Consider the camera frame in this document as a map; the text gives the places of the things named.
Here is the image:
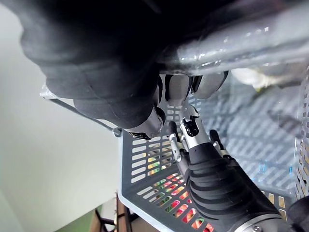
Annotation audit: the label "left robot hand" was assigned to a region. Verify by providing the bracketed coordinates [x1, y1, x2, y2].
[168, 105, 283, 227]

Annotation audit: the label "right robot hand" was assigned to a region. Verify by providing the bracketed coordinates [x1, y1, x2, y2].
[6, 0, 229, 141]

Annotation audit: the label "vegetable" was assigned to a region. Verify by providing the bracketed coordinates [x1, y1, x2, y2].
[158, 0, 309, 97]

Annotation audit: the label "grey slotted plastic basket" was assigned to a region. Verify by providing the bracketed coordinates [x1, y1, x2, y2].
[40, 72, 309, 232]

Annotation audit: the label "colourful packaged goods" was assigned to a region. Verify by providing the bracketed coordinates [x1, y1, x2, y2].
[144, 154, 215, 232]

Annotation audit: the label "black basket handle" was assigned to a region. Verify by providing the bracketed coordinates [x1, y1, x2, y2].
[40, 95, 123, 138]

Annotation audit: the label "brown shelf with black frame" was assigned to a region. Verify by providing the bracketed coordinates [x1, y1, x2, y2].
[88, 190, 138, 232]

